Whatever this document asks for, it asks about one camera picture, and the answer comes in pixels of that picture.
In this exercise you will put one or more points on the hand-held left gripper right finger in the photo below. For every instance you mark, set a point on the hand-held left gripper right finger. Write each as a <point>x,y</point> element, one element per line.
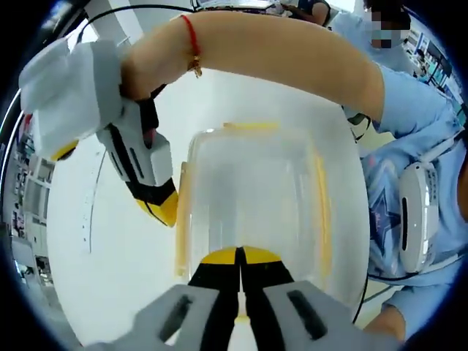
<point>292,318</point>

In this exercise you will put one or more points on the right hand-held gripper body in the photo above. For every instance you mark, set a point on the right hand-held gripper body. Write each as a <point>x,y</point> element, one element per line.
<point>73,91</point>

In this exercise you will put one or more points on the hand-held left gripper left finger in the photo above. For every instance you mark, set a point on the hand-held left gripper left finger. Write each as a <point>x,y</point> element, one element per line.
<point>183,318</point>

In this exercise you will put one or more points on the clear plastic storage box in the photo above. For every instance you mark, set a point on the clear plastic storage box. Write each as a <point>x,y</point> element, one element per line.
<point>252,190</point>

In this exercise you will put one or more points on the person's right hand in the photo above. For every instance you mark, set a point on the person's right hand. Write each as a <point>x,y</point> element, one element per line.
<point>157,58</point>

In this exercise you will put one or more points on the person's torso in blue shirt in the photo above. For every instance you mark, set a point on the person's torso in blue shirt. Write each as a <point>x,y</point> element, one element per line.
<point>384,204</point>

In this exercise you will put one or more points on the white chest-worn device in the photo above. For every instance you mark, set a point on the white chest-worn device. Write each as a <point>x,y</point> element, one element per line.
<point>417,219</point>

